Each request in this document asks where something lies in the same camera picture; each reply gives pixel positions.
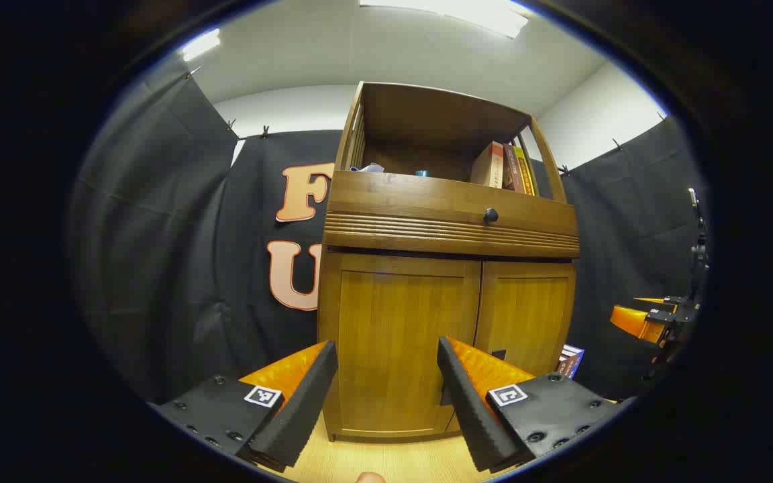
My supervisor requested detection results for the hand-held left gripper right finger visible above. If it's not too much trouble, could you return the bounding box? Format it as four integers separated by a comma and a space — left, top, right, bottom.
436, 337, 637, 474

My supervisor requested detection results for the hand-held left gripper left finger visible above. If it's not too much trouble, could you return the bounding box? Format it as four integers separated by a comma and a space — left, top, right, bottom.
148, 339, 339, 474

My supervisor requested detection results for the wooden cabinet door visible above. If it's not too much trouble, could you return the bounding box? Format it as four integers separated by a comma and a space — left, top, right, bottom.
450, 260, 576, 433
334, 258, 482, 438

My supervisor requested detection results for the wooden double-door shoe cabinet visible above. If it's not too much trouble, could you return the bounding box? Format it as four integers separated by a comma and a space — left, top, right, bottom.
317, 81, 580, 443

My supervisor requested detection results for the wooden cabinet drawer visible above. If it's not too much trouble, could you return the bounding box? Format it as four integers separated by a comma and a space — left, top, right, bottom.
326, 170, 579, 237

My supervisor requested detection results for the blue book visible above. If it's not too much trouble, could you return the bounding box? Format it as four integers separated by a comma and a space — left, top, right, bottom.
563, 344, 586, 380

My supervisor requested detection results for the yellow book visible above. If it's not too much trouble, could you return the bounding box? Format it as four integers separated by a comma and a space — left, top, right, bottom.
513, 146, 536, 197

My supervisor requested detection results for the beige red book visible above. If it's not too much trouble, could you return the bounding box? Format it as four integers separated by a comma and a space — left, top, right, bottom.
470, 141, 505, 189

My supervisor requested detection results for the black backdrop cloth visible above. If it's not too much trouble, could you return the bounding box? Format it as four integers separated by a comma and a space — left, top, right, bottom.
68, 64, 713, 403

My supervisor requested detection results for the small ceiling light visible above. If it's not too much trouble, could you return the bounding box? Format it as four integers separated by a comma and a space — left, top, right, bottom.
181, 28, 221, 62

